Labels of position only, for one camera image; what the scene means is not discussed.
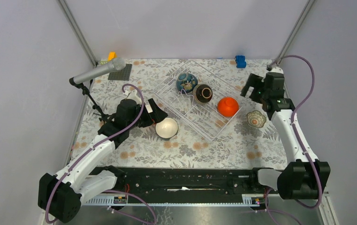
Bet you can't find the floral table mat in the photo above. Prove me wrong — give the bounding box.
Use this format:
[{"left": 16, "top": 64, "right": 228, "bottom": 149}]
[{"left": 68, "top": 59, "right": 287, "bottom": 170}]

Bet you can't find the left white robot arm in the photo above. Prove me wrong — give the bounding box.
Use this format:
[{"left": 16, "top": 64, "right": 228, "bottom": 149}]
[{"left": 38, "top": 98, "right": 168, "bottom": 223}]

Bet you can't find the purple cable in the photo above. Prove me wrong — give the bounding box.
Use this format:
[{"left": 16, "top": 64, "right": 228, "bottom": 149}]
[
  {"left": 265, "top": 55, "right": 323, "bottom": 225},
  {"left": 45, "top": 83, "right": 157, "bottom": 224}
]

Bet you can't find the grey lego baseplate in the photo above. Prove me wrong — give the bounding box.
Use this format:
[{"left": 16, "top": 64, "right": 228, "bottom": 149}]
[{"left": 108, "top": 64, "right": 132, "bottom": 81}]

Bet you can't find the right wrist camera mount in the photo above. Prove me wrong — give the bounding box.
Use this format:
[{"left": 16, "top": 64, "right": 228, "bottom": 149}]
[{"left": 267, "top": 65, "right": 284, "bottom": 74}]

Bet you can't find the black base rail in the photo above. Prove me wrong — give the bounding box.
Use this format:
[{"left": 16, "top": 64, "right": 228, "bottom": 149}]
[{"left": 90, "top": 166, "right": 268, "bottom": 206}]

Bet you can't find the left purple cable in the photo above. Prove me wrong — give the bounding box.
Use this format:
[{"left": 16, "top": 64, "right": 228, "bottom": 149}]
[{"left": 45, "top": 83, "right": 157, "bottom": 224}]

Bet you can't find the teal square ceramic cup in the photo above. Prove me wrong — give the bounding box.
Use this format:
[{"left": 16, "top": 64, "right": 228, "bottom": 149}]
[{"left": 155, "top": 117, "right": 179, "bottom": 140}]

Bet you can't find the blue toy brick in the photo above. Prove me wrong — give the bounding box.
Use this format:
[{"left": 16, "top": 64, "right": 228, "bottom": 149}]
[{"left": 235, "top": 55, "right": 247, "bottom": 68}]

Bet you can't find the yellow toy brick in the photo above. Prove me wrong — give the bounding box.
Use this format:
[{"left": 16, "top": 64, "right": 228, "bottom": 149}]
[{"left": 107, "top": 52, "right": 116, "bottom": 61}]

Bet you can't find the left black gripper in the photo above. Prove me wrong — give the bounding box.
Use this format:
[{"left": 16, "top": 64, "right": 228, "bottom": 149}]
[{"left": 127, "top": 98, "right": 167, "bottom": 130}]

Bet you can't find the white wire dish rack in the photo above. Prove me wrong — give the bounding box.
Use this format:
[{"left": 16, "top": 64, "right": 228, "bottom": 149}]
[{"left": 152, "top": 60, "right": 245, "bottom": 141}]

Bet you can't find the white flower-shaped bowl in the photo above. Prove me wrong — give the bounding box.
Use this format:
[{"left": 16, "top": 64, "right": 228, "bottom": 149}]
[{"left": 246, "top": 110, "right": 267, "bottom": 128}]

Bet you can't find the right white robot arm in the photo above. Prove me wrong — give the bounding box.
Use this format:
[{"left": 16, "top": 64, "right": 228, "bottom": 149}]
[{"left": 241, "top": 72, "right": 331, "bottom": 200}]

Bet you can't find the silver microphone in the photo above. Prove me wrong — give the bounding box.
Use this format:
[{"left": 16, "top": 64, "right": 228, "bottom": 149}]
[{"left": 69, "top": 57, "right": 126, "bottom": 86}]

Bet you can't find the dark blue floral bowl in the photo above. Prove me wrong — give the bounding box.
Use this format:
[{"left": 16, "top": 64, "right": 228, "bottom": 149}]
[{"left": 175, "top": 73, "right": 198, "bottom": 93}]

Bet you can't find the black bowl patterned rim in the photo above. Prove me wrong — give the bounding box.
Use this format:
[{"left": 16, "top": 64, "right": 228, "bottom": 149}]
[{"left": 193, "top": 83, "right": 213, "bottom": 105}]

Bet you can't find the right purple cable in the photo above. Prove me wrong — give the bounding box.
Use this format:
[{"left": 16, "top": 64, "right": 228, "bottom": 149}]
[{"left": 265, "top": 55, "right": 323, "bottom": 225}]

